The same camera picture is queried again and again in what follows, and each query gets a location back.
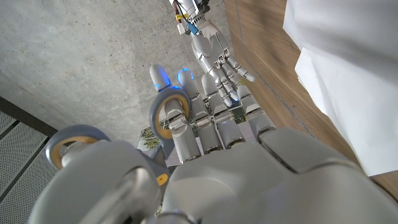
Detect yellow handled scissors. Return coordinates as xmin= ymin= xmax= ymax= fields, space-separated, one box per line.
xmin=45 ymin=85 xmax=193 ymax=187

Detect creased white paper sheet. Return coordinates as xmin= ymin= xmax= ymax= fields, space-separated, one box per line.
xmin=294 ymin=46 xmax=398 ymax=177

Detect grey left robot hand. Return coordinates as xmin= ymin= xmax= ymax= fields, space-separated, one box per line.
xmin=27 ymin=63 xmax=398 ymax=224

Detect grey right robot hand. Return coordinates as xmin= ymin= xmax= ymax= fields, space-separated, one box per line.
xmin=190 ymin=19 xmax=257 ymax=108

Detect printed window forest backdrop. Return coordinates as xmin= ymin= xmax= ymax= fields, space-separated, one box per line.
xmin=136 ymin=104 xmax=249 ymax=166

